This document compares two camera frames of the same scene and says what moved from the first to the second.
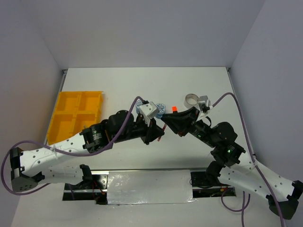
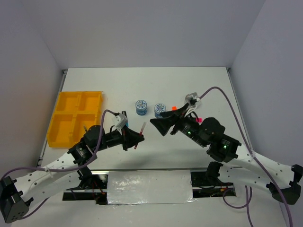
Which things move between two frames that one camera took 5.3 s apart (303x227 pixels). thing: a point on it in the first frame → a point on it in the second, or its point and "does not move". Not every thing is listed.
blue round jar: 160,109 does not move
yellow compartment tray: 75,111 does not move
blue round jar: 138,104 does not move
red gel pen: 163,129 → 140,133
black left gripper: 151,132 → 130,138
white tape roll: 191,100 does not move
